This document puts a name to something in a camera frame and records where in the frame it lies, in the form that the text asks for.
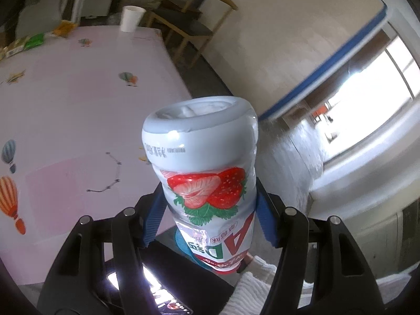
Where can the person's right forearm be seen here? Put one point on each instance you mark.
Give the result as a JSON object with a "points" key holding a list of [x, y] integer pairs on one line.
{"points": [[252, 285]]}

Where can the smartphone with lit screen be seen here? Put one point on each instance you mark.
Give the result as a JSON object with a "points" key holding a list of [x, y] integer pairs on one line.
{"points": [[154, 288]]}

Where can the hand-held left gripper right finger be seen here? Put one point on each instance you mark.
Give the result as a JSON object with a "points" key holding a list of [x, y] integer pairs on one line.
{"points": [[265, 220]]}

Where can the white paper cup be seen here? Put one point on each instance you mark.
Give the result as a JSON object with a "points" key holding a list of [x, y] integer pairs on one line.
{"points": [[131, 19]]}

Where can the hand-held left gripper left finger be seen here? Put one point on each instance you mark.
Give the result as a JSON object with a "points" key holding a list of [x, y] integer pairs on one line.
{"points": [[154, 216]]}

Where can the white mattress with blue edge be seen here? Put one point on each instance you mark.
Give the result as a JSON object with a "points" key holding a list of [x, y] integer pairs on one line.
{"points": [[288, 46]]}

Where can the white sack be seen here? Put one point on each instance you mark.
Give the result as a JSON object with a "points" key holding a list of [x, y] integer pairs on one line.
{"points": [[39, 13]]}

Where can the wooden chair with dark seat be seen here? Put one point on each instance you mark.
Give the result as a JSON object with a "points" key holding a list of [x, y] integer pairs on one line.
{"points": [[190, 26]]}

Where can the beige carton box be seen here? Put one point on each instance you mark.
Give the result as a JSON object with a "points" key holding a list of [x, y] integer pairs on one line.
{"points": [[14, 48]]}

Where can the yellow snack packet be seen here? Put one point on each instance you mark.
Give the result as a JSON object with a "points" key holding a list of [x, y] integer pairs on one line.
{"points": [[64, 28]]}

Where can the blue plastic basket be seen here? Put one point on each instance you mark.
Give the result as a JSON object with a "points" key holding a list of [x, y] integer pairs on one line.
{"points": [[183, 247]]}

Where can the green snack packet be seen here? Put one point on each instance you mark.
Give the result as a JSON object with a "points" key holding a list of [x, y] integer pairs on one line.
{"points": [[34, 41]]}

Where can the white box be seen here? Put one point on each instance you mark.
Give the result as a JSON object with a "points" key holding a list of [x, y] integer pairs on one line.
{"points": [[98, 5]]}

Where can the white bottle with red cap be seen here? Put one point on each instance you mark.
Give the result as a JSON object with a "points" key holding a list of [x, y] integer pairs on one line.
{"points": [[203, 157]]}

